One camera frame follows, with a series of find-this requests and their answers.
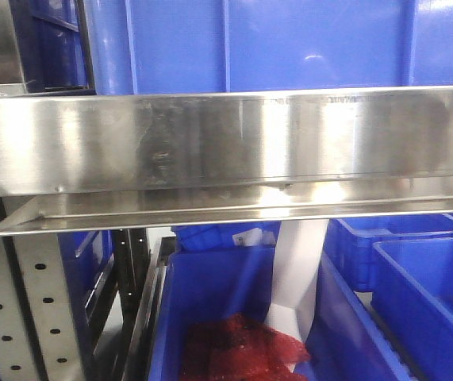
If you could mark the steel shelf front beam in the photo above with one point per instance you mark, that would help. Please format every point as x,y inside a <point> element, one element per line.
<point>111,162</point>

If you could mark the perforated steel shelf upright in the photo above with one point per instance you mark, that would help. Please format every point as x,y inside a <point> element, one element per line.
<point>43,329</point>

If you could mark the blue bin with red mesh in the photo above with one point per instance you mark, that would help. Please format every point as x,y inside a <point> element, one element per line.
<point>344,342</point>

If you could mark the white paper sheet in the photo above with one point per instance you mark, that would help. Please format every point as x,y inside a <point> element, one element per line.
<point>294,281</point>

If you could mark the blue bin behind right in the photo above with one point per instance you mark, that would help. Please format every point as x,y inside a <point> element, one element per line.
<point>353,244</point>

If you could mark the red mesh bag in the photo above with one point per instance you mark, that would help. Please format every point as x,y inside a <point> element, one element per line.
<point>240,348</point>

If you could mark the large blue plastic bin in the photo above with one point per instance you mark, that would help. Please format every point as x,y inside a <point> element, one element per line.
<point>163,47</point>

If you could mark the blue bin lower right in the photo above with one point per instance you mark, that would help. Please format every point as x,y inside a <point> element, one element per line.
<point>414,297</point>

